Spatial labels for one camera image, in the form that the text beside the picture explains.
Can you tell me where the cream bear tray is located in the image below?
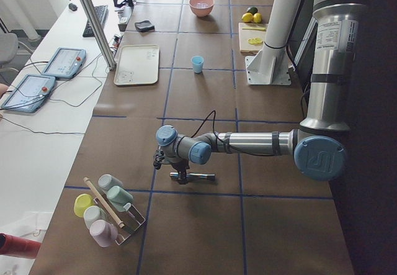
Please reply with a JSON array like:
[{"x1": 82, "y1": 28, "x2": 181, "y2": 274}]
[{"x1": 114, "y1": 44, "x2": 159, "y2": 86}]

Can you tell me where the grey green cup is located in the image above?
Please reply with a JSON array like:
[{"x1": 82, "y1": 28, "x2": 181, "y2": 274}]
[{"x1": 97, "y1": 174, "x2": 123, "y2": 193}]

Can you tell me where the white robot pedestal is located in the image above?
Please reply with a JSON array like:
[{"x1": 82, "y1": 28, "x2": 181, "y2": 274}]
[{"x1": 245, "y1": 0, "x2": 301, "y2": 86}]

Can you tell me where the lilac cup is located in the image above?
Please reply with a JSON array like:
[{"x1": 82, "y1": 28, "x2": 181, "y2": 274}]
[{"x1": 89, "y1": 220, "x2": 118, "y2": 248}]

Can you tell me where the wooden cutting board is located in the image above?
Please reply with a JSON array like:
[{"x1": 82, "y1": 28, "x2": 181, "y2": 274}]
[{"x1": 238, "y1": 22, "x2": 268, "y2": 53}]

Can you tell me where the yellow cup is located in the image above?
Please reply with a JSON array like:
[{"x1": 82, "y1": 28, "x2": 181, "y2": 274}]
[{"x1": 73, "y1": 194, "x2": 94, "y2": 218}]

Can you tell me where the pink bowl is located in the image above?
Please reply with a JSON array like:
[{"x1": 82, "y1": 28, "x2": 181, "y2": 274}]
[{"x1": 189, "y1": 0, "x2": 214, "y2": 17}]

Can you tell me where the lemon slices stack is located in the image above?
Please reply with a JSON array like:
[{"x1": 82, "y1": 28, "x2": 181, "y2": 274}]
[{"x1": 248, "y1": 37, "x2": 263, "y2": 45}]

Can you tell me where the mint green cup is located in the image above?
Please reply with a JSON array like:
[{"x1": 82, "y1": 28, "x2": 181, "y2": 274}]
[{"x1": 106, "y1": 186, "x2": 133, "y2": 212}]

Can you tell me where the pale grey cup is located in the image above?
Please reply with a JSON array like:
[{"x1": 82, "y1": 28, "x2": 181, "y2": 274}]
[{"x1": 83, "y1": 205, "x2": 108, "y2": 230}]

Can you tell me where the steel muddler black tip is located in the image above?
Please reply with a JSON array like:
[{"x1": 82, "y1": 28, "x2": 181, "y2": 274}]
[{"x1": 169, "y1": 172, "x2": 215, "y2": 182}]

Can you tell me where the white wire rack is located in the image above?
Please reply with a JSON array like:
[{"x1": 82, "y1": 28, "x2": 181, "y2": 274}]
[{"x1": 94, "y1": 197, "x2": 146, "y2": 246}]

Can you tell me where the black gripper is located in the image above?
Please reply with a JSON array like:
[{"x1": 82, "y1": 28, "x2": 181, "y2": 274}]
[{"x1": 171, "y1": 158, "x2": 190, "y2": 184}]

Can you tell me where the black computer mouse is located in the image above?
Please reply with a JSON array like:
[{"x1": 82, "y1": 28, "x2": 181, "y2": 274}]
[{"x1": 68, "y1": 3, "x2": 78, "y2": 11}]

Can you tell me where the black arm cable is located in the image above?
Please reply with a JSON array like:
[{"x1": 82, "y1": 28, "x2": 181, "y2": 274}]
[{"x1": 192, "y1": 110, "x2": 277, "y2": 157}]

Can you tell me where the red bottle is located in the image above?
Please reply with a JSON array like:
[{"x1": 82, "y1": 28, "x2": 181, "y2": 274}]
[{"x1": 1, "y1": 233, "x2": 41, "y2": 259}]

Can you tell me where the yellow knife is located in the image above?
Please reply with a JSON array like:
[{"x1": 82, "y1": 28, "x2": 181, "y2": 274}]
[{"x1": 241, "y1": 27, "x2": 267, "y2": 32}]

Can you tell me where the far blue teach pendant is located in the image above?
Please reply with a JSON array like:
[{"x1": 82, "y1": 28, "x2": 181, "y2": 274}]
[{"x1": 42, "y1": 47, "x2": 87, "y2": 79}]

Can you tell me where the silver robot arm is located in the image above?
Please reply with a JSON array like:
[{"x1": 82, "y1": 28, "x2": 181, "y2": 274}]
[{"x1": 153, "y1": 0, "x2": 371, "y2": 183}]

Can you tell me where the grey folded cloth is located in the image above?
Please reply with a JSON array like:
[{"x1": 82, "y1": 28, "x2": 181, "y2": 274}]
[{"x1": 134, "y1": 20, "x2": 155, "y2": 32}]

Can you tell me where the yellow lemon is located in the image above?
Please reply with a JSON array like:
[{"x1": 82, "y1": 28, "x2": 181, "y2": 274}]
[
  {"x1": 252, "y1": 12, "x2": 262, "y2": 24},
  {"x1": 241, "y1": 12, "x2": 254, "y2": 23}
]

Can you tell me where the black keyboard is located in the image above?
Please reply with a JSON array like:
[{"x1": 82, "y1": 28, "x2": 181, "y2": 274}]
[{"x1": 82, "y1": 4, "x2": 109, "y2": 38}]

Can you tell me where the aluminium frame post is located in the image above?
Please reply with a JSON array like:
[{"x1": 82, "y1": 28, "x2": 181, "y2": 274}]
[{"x1": 80, "y1": 0, "x2": 116, "y2": 71}]

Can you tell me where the near blue teach pendant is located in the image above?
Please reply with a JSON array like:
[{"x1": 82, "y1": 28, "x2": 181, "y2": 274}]
[{"x1": 1, "y1": 74, "x2": 56, "y2": 113}]

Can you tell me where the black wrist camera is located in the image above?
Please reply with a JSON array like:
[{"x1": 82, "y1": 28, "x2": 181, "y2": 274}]
[{"x1": 153, "y1": 147, "x2": 165, "y2": 170}]

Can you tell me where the light blue plastic cup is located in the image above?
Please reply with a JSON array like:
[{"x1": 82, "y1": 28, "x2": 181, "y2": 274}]
[{"x1": 191, "y1": 55, "x2": 204, "y2": 74}]

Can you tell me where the blue teach pendant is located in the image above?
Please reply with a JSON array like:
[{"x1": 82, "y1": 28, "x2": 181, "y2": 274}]
[
  {"x1": 1, "y1": 74, "x2": 56, "y2": 113},
  {"x1": 42, "y1": 47, "x2": 87, "y2": 79}
]

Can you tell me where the green lime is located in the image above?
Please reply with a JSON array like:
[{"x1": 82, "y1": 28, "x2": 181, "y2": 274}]
[{"x1": 246, "y1": 6, "x2": 258, "y2": 15}]

